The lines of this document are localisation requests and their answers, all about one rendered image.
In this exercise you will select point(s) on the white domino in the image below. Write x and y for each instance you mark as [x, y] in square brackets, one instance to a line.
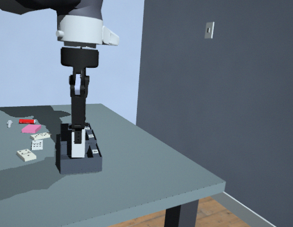
[41, 136]
[37, 145]
[26, 155]

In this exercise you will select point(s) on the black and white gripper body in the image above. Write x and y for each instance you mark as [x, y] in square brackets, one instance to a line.
[79, 59]

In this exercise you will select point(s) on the dark grey rack of bins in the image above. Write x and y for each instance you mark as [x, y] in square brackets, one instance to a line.
[92, 161]

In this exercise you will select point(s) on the red battery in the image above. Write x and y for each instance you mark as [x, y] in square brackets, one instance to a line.
[27, 121]

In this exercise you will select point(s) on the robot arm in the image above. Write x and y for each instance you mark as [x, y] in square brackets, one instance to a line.
[79, 22]

